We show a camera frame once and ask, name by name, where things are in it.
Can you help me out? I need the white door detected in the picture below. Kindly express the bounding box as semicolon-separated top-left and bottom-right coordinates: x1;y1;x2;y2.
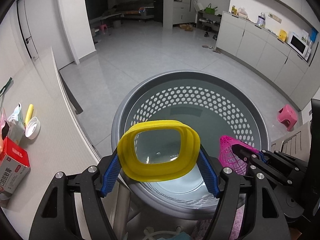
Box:
17;0;65;66

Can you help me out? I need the shoe rack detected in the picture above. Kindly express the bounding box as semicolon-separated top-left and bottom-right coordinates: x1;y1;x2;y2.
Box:
196;10;222;33

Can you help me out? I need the white sideboard cabinet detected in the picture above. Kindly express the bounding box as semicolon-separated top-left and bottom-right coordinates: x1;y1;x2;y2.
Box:
216;11;310;110

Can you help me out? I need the pink plastic stool near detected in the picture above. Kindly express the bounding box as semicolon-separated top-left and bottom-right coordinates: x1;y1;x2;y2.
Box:
277;104;298;131

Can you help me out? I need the grey perforated laundry basket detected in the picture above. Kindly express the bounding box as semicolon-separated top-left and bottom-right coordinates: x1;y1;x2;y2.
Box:
111;70;269;220

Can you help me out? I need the pink blue snack wrapper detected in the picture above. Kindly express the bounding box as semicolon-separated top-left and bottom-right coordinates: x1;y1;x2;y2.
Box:
7;103;25;145

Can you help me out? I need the pink stool far room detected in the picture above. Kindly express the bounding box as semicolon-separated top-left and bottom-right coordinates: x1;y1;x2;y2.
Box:
99;24;108;34

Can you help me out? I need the yellow box on counter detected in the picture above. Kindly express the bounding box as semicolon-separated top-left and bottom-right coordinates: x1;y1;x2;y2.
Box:
278;29;287;42

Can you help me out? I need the white round jar lid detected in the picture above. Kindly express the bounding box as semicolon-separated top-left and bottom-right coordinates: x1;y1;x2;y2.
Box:
25;117;41;140

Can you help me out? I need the pink plastic mesh piece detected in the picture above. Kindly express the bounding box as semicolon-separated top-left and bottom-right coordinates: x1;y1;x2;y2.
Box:
219;135;259;175

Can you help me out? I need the red white toothpaste box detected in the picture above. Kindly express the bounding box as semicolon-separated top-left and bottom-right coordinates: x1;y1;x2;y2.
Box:
0;137;30;202

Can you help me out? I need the yellow plastic ring lid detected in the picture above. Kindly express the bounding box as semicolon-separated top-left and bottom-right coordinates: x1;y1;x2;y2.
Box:
117;120;201;182

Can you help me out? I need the white bottle on counter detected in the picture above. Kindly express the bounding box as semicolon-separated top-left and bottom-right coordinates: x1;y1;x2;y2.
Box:
256;12;265;28

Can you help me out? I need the white microwave oven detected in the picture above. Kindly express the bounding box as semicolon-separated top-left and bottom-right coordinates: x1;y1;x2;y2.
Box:
286;32;311;61

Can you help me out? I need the yellow tube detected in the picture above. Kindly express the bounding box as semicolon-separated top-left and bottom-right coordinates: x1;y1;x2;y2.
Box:
24;104;34;127

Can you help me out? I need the green handbag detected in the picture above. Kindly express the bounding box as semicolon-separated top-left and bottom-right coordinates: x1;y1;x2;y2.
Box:
204;3;217;15

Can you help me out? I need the dark sofa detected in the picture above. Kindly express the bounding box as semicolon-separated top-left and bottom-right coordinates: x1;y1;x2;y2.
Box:
102;0;155;20

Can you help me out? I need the cardboard box on floor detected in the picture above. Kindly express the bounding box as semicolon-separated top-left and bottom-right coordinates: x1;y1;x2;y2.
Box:
179;24;193;31

